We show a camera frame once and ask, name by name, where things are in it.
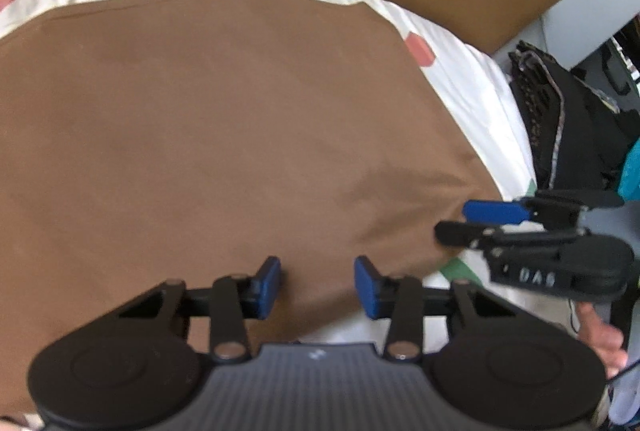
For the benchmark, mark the teal cloth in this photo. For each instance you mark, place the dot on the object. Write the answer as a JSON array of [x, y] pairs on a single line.
[[631, 171]]

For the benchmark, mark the person's right hand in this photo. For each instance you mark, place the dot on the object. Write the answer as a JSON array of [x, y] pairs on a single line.
[[600, 336]]

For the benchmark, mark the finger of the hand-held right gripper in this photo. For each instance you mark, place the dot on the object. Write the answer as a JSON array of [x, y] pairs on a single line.
[[460, 233], [492, 211]]

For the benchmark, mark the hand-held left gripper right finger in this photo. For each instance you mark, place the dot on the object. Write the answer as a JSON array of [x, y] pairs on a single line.
[[367, 286]]

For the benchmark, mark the white bear-print duvet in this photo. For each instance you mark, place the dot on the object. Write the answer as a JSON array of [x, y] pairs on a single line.
[[475, 76]]

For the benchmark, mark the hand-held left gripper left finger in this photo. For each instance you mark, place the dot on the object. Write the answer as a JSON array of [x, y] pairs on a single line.
[[270, 283]]

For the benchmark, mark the brown printed T-shirt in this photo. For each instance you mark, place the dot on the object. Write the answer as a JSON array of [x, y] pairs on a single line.
[[200, 136]]

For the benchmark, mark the black leopard-trim bag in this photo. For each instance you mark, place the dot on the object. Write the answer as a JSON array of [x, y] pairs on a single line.
[[575, 126]]

